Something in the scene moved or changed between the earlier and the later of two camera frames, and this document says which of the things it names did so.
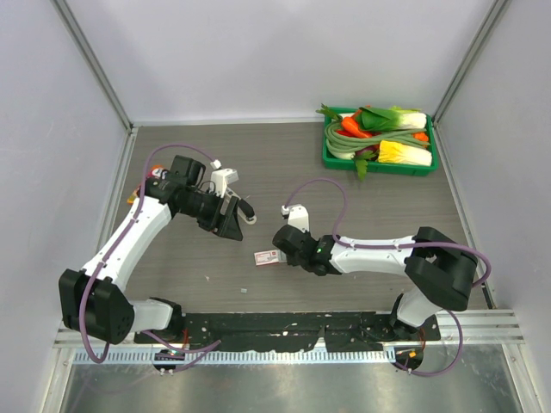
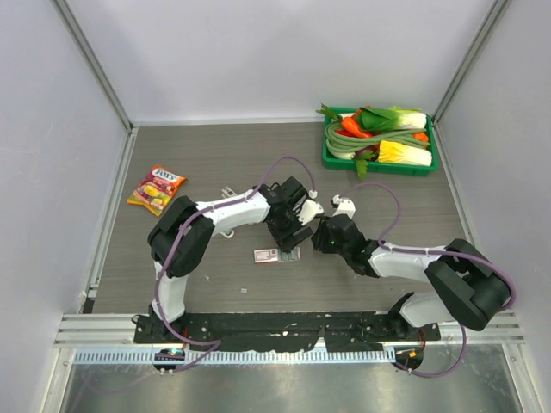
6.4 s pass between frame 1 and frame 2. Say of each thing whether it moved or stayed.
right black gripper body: moved
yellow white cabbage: stayed
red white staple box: stayed
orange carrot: stayed
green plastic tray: stayed
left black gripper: moved
